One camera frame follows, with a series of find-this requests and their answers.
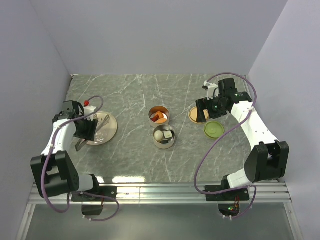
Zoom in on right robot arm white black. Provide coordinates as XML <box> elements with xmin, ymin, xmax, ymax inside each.
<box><xmin>195</xmin><ymin>78</ymin><xmax>290</xmax><ymax>200</ymax></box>

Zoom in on pink white plate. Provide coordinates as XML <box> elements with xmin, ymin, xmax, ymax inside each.
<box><xmin>86</xmin><ymin>111</ymin><xmax>118</xmax><ymax>146</ymax></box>

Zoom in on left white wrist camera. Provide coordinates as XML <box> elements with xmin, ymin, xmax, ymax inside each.
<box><xmin>83</xmin><ymin>100</ymin><xmax>97</xmax><ymax>121</ymax></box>

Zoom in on far steel lunch bowl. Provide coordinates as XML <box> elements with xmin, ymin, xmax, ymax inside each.
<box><xmin>148</xmin><ymin>105</ymin><xmax>170</xmax><ymax>128</ymax></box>

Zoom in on white cucumber sushi roll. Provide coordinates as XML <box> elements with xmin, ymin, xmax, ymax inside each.
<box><xmin>163</xmin><ymin>130</ymin><xmax>173</xmax><ymax>140</ymax></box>

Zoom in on orange red food pieces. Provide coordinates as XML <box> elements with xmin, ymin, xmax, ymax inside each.
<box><xmin>150</xmin><ymin>111</ymin><xmax>168</xmax><ymax>124</ymax></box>

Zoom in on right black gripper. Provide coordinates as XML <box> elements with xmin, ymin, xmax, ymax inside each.
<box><xmin>195</xmin><ymin>94</ymin><xmax>228</xmax><ymax>123</ymax></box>

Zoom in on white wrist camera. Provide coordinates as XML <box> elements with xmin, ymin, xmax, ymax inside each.
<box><xmin>202</xmin><ymin>81</ymin><xmax>219</xmax><ymax>100</ymax></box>
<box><xmin>83</xmin><ymin>100</ymin><xmax>97</xmax><ymax>121</ymax></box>

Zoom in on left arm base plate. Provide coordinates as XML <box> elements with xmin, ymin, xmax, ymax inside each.
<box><xmin>71</xmin><ymin>185</ymin><xmax>118</xmax><ymax>203</ymax></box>

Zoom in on orange round lid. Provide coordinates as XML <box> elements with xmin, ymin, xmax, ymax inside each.
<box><xmin>188</xmin><ymin>106</ymin><xmax>209</xmax><ymax>124</ymax></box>

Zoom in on steel lunch bowl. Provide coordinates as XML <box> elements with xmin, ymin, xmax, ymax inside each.
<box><xmin>152</xmin><ymin>124</ymin><xmax>176</xmax><ymax>150</ymax></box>
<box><xmin>148</xmin><ymin>105</ymin><xmax>170</xmax><ymax>128</ymax></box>

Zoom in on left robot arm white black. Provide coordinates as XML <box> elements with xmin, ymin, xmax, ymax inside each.
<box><xmin>30</xmin><ymin>100</ymin><xmax>101</xmax><ymax>201</ymax></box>

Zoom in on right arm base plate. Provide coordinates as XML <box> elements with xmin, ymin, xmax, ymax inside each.
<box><xmin>204</xmin><ymin>185</ymin><xmax>250</xmax><ymax>202</ymax></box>

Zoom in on metal tongs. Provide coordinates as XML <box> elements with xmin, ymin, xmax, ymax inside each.
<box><xmin>75</xmin><ymin>114</ymin><xmax>110</xmax><ymax>152</ymax></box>

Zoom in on white egg ball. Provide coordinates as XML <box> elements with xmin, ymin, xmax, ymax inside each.
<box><xmin>153</xmin><ymin>130</ymin><xmax>164</xmax><ymax>142</ymax></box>

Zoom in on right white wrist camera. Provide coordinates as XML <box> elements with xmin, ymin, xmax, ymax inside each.
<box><xmin>202</xmin><ymin>81</ymin><xmax>219</xmax><ymax>100</ymax></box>

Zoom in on green round lid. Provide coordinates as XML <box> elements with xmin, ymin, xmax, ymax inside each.
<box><xmin>203</xmin><ymin>121</ymin><xmax>225</xmax><ymax>140</ymax></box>

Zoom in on aluminium mounting rail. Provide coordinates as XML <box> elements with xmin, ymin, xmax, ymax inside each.
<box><xmin>27</xmin><ymin>181</ymin><xmax>292</xmax><ymax>207</ymax></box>

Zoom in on near steel lunch bowl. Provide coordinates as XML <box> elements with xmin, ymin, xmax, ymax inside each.
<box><xmin>152</xmin><ymin>124</ymin><xmax>176</xmax><ymax>150</ymax></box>

